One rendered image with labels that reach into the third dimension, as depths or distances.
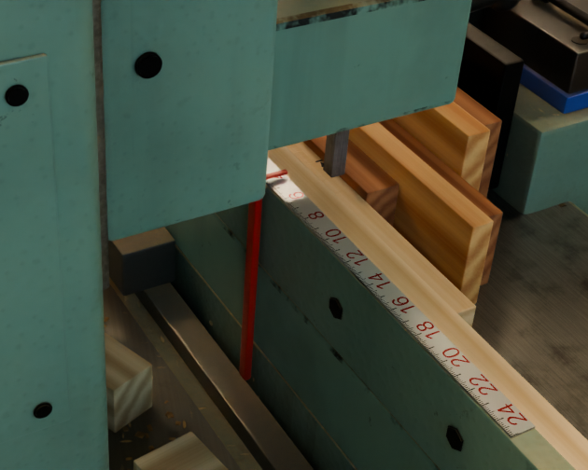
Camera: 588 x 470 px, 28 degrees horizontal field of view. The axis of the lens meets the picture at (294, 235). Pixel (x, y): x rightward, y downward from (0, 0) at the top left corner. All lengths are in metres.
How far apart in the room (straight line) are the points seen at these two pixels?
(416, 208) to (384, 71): 0.10
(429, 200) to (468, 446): 0.16
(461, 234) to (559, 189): 0.13
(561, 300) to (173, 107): 0.28
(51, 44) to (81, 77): 0.02
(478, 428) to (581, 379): 0.12
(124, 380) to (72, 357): 0.20
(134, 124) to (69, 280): 0.07
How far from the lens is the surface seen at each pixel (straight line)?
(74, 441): 0.51
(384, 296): 0.56
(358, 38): 0.57
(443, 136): 0.67
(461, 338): 0.55
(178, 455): 0.63
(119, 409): 0.69
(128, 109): 0.47
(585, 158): 0.74
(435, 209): 0.64
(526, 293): 0.67
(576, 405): 0.61
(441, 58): 0.61
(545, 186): 0.73
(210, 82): 0.49
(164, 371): 0.74
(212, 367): 0.72
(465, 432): 0.53
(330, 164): 0.64
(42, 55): 0.40
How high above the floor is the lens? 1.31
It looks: 36 degrees down
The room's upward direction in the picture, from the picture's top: 5 degrees clockwise
